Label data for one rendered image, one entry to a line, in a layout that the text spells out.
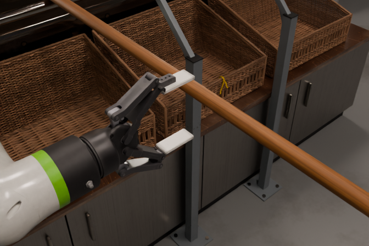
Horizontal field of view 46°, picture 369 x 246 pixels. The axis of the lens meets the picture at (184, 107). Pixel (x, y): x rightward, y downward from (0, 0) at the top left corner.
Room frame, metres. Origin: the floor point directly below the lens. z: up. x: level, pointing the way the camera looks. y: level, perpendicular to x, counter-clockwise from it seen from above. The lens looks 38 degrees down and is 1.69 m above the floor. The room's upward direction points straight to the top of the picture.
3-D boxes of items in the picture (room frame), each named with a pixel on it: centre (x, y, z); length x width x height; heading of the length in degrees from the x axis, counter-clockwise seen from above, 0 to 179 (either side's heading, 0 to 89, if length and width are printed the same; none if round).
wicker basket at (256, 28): (1.98, -0.46, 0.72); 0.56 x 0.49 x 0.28; 129
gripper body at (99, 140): (0.53, 0.12, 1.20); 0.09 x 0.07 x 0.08; 131
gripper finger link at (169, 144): (0.62, 0.02, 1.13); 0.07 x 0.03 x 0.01; 131
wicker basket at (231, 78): (1.58, 0.01, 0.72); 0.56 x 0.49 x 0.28; 131
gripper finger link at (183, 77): (0.62, 0.02, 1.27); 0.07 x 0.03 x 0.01; 131
